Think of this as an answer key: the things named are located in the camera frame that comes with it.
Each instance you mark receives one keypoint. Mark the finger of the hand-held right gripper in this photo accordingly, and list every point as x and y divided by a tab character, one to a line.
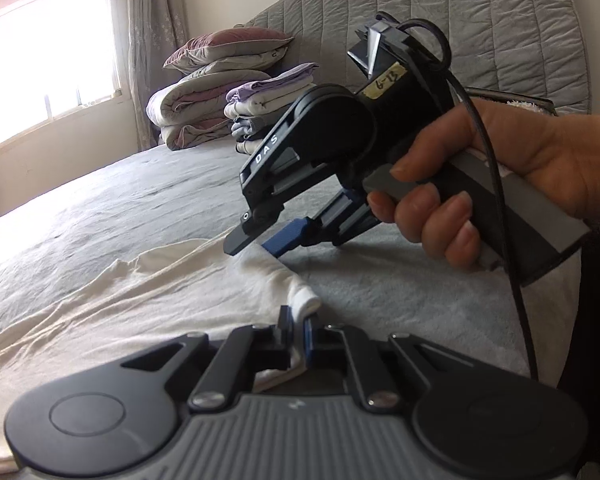
285	240
250	232

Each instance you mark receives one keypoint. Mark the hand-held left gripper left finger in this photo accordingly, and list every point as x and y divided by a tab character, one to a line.
286	332

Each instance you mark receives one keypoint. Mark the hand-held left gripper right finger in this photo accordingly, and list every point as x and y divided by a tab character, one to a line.
308	345

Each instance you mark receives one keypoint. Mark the white pants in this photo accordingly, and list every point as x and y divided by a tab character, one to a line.
130	300

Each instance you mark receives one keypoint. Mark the person's right hand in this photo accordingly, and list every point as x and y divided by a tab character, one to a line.
555	150

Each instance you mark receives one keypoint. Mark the folded purple garment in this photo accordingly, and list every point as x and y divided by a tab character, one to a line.
275	85

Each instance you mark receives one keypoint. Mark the folded white garment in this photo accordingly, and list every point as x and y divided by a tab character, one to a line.
260	105

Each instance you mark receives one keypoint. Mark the folded black garment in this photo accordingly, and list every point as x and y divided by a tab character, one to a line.
245	140

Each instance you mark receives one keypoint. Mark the folded grey sweater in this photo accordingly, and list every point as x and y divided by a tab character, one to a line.
245	127

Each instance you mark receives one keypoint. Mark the maroon grey pillow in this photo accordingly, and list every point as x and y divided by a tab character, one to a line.
230	40

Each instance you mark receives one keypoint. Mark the grey pink folded quilt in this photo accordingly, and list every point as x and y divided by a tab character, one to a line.
190	105

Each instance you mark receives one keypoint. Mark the grey quilted headboard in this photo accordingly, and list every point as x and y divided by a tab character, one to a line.
505	35

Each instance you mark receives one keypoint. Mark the grey patterned curtain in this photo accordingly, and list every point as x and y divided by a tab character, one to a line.
155	35

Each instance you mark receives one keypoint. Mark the window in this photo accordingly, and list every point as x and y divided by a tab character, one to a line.
45	75

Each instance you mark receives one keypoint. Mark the person's dark clothing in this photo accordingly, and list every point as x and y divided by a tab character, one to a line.
595	360

